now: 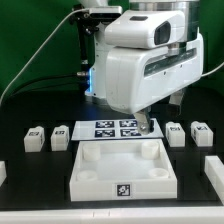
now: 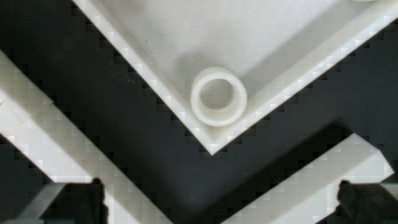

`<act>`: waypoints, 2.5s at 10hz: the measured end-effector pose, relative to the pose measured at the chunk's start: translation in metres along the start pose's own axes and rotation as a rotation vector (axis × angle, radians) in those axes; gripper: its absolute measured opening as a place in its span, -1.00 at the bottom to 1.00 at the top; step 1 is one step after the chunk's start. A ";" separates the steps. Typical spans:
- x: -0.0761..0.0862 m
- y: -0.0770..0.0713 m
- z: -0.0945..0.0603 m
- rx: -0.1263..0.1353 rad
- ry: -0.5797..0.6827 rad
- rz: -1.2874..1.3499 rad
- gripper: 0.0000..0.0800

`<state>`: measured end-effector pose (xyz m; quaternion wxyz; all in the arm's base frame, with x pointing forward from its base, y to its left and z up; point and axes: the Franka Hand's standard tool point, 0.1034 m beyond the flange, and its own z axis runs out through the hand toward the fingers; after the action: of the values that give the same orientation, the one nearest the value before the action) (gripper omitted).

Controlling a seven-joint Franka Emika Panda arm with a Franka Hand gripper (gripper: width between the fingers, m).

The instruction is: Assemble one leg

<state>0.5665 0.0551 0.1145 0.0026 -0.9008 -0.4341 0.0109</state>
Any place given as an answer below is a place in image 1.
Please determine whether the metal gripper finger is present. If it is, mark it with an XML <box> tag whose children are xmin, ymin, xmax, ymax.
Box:
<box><xmin>169</xmin><ymin>89</ymin><xmax>184</xmax><ymax>106</ymax></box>
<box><xmin>134</xmin><ymin>111</ymin><xmax>150</xmax><ymax>135</ymax></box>

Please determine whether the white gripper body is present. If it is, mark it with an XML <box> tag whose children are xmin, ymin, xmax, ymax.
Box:
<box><xmin>105</xmin><ymin>34</ymin><xmax>203</xmax><ymax>114</ymax></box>

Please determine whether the white square tabletop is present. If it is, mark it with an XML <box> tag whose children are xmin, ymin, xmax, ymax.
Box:
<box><xmin>69</xmin><ymin>139</ymin><xmax>177</xmax><ymax>201</ymax></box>

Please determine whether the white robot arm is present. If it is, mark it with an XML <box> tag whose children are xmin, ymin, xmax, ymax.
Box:
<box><xmin>79</xmin><ymin>0</ymin><xmax>204</xmax><ymax>134</ymax></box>

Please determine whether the marker sheet with tags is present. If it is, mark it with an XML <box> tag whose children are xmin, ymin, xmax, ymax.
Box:
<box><xmin>72</xmin><ymin>118</ymin><xmax>164</xmax><ymax>141</ymax></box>

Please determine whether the white obstacle bar right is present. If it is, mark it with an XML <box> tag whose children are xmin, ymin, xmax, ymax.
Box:
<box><xmin>204</xmin><ymin>156</ymin><xmax>224</xmax><ymax>205</ymax></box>

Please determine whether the white block left edge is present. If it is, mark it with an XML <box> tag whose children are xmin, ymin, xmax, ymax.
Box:
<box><xmin>0</xmin><ymin>161</ymin><xmax>7</xmax><ymax>187</ymax></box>

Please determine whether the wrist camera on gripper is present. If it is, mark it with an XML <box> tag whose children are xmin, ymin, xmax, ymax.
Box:
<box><xmin>105</xmin><ymin>10</ymin><xmax>187</xmax><ymax>49</ymax></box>

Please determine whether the black camera stand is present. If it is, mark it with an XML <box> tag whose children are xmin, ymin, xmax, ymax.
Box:
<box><xmin>69</xmin><ymin>12</ymin><xmax>99</xmax><ymax>71</ymax></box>

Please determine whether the grey camera on mount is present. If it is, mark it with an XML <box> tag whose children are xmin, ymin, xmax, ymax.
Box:
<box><xmin>89</xmin><ymin>6</ymin><xmax>123</xmax><ymax>19</ymax></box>

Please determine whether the white front rail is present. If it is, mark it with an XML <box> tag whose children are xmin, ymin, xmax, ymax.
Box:
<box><xmin>0</xmin><ymin>207</ymin><xmax>224</xmax><ymax>224</ymax></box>

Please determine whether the black cable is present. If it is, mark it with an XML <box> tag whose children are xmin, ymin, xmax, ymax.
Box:
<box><xmin>6</xmin><ymin>73</ymin><xmax>88</xmax><ymax>98</ymax></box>

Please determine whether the white cable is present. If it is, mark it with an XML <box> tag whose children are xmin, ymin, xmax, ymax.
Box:
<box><xmin>0</xmin><ymin>8</ymin><xmax>90</xmax><ymax>105</ymax></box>

